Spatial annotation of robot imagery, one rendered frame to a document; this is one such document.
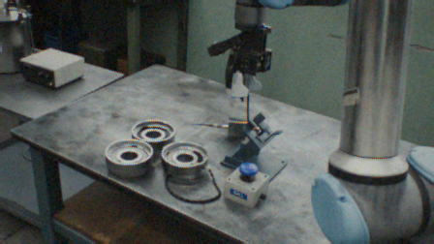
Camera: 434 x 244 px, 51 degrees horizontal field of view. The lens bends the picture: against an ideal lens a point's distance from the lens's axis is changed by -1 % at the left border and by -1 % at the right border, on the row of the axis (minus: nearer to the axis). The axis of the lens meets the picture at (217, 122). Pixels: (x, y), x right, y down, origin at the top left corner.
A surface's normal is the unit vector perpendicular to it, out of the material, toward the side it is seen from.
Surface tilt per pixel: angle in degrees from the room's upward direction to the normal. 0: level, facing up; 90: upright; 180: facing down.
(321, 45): 90
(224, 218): 0
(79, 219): 0
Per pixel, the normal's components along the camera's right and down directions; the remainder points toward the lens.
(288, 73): -0.52, 0.37
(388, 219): 0.30, 0.25
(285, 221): 0.07, -0.88
